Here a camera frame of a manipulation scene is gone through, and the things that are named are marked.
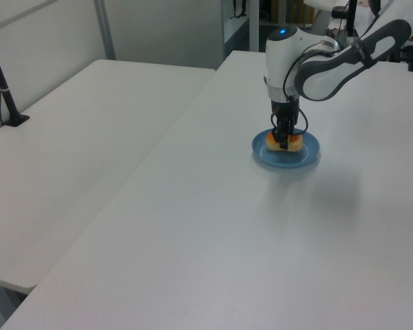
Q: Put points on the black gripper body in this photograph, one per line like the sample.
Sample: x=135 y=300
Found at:
x=285 y=111

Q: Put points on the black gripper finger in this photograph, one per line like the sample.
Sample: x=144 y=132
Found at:
x=291 y=132
x=282 y=137

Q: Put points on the orange glazed bread loaf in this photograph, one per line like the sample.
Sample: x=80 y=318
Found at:
x=296 y=144

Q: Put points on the white grey Franka robot arm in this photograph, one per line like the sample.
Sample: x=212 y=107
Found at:
x=282 y=62

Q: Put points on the blue round plate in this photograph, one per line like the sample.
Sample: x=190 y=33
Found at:
x=289 y=159

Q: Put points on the brown cardboard box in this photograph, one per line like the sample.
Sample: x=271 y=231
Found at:
x=282 y=10

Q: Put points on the white side table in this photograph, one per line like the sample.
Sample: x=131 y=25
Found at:
x=72 y=154

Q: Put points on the white shelf frame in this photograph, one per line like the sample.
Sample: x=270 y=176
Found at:
x=253 y=24

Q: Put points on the black pole with camera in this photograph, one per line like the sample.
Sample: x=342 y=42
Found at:
x=351 y=13

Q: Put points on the grey partition post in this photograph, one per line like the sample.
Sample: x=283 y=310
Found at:
x=105 y=31

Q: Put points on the black camera stand pole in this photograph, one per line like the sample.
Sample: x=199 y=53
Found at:
x=17 y=119

